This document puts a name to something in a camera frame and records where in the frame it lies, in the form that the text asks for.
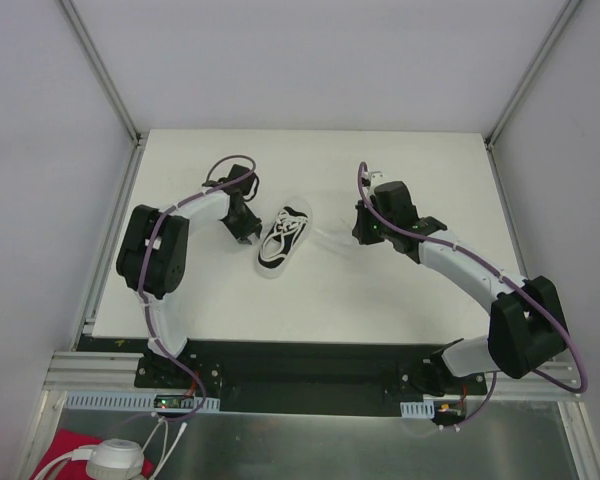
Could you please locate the black white canvas sneaker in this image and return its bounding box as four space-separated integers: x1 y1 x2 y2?
255 196 313 279

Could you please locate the white shoelace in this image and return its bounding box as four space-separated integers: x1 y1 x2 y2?
264 208 356 257

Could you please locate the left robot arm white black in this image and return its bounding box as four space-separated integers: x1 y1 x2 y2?
115 155 263 389

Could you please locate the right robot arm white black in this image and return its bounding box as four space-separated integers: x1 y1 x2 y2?
352 176 571 397

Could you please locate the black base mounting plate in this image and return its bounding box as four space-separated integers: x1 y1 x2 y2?
133 338 487 416

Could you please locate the white bottle cap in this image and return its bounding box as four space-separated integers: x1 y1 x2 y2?
86 439 144 480

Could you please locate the red cloth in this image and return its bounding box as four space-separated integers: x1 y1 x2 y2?
31 429 154 479

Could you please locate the left aluminium corner post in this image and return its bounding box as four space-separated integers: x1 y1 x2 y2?
54 0 149 146

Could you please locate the aluminium corner post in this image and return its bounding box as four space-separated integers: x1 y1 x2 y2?
484 0 584 152
54 0 149 146

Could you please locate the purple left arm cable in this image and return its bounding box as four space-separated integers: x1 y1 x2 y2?
135 155 261 419

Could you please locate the left grey cable duct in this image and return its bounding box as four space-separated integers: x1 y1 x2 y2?
65 392 221 414

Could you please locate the grey cable duct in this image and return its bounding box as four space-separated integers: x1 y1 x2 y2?
65 392 221 414
400 399 436 420

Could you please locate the right grey cable duct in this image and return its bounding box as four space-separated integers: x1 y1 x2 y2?
400 399 436 420

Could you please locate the aluminium frame rail front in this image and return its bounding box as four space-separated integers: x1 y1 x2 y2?
43 352 582 402

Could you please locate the white cable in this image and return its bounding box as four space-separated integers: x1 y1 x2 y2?
32 418 189 480

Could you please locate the right aluminium corner post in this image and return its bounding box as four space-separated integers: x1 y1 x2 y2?
484 0 584 152

